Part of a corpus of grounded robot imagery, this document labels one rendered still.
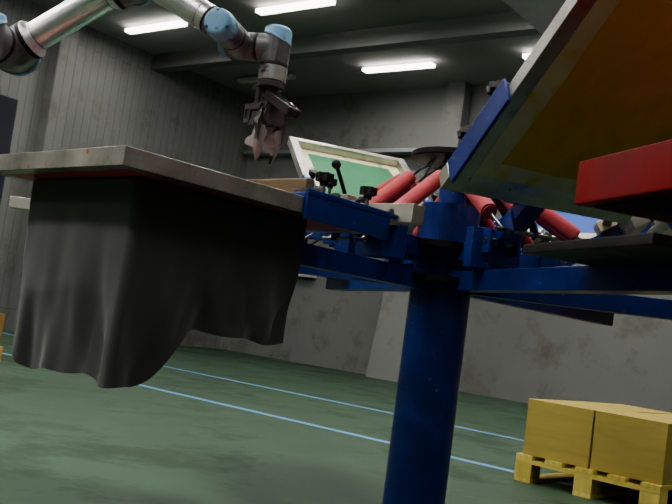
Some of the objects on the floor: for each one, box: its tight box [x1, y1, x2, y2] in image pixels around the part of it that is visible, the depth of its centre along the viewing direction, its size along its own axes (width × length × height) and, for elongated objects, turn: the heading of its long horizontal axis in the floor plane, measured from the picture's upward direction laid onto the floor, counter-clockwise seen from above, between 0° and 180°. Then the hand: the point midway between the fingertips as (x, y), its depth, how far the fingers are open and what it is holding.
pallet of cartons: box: [514, 398, 672, 504], centre depth 496 cm, size 130×94×45 cm
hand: (265, 157), depth 227 cm, fingers open, 4 cm apart
